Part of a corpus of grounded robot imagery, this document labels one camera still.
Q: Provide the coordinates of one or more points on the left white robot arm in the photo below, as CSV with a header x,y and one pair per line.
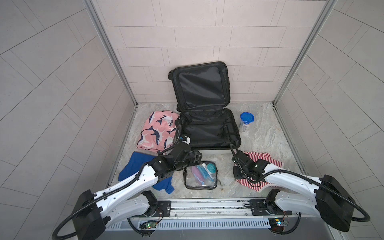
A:
x,y
94,212

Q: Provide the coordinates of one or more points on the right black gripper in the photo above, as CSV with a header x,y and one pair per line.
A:
x,y
234,169

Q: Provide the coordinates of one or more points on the right green circuit board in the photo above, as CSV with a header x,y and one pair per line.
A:
x,y
277,224

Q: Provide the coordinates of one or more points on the blue lidded plastic cup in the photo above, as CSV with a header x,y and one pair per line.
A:
x,y
246,119

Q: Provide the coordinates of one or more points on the pink shark print garment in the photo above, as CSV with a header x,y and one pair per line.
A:
x,y
158,131

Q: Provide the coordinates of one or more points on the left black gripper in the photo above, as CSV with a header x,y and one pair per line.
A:
x,y
197,161

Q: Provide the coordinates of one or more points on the aluminium mounting rail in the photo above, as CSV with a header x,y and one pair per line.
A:
x,y
210,207

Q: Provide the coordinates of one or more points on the red white striped garment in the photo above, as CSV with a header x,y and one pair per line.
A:
x,y
259,186

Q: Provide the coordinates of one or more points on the left green circuit board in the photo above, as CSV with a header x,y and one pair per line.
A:
x,y
148,225

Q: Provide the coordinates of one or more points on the black open suitcase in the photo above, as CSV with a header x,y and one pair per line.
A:
x,y
203,94

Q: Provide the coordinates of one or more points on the green circuit board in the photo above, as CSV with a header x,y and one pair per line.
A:
x,y
277,224
148,225

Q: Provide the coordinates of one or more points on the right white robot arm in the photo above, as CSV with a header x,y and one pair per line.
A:
x,y
322,197

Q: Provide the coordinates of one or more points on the clear toiletry pouch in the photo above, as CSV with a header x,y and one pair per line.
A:
x,y
201,177

